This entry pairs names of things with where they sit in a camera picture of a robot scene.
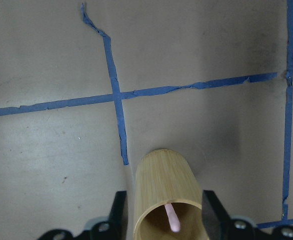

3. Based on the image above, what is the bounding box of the pink chopstick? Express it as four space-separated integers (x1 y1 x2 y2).
164 203 181 233

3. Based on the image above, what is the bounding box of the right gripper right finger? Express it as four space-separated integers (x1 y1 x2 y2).
202 190 231 225

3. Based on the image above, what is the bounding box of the bamboo cylinder holder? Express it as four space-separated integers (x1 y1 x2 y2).
133 149 208 240

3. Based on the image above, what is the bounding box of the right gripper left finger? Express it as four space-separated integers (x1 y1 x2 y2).
108 191 127 225

